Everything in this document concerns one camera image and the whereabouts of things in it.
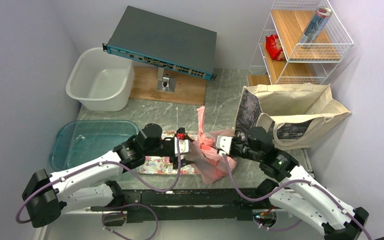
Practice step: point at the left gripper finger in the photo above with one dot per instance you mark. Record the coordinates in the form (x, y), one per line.
(184, 162)
(182, 135)

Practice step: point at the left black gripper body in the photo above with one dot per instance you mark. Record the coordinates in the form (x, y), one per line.
(165, 149)

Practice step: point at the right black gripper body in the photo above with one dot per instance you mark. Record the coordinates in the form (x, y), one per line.
(242, 149)

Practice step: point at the pink plastic grocery bag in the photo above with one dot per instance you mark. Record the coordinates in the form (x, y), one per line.
(206, 161)

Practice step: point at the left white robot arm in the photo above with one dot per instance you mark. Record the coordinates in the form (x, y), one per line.
(47, 196)

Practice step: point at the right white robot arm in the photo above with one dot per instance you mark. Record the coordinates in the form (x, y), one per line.
(290, 187)

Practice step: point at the floral rectangular tray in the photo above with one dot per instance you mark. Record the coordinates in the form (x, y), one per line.
(155, 165)

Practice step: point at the wooden board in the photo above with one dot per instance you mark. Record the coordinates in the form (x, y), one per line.
(188, 89)

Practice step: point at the metal stand base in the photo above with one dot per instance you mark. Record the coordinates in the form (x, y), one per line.
(165, 83)

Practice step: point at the beige canvas tote bag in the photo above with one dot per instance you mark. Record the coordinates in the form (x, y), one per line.
(294, 116)

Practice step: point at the teal transparent plastic bin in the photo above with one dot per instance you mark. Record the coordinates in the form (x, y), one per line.
(81, 141)

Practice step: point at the white plastic basin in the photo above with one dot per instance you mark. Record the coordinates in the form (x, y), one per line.
(101, 81)

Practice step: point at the red snack packet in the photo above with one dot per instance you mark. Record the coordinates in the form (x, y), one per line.
(274, 48)

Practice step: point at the blue drink can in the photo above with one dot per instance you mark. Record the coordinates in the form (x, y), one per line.
(315, 26)

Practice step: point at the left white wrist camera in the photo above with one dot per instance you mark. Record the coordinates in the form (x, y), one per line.
(182, 144)

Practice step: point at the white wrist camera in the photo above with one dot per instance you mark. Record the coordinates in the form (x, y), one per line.
(182, 144)
(223, 144)

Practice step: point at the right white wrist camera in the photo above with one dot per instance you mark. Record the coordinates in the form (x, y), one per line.
(223, 144)

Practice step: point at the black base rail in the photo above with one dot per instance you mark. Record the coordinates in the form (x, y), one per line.
(189, 204)

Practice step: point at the teal network switch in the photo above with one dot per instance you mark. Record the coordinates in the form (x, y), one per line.
(164, 42)

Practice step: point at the white wire shelf rack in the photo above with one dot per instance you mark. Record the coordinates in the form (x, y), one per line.
(288, 19)

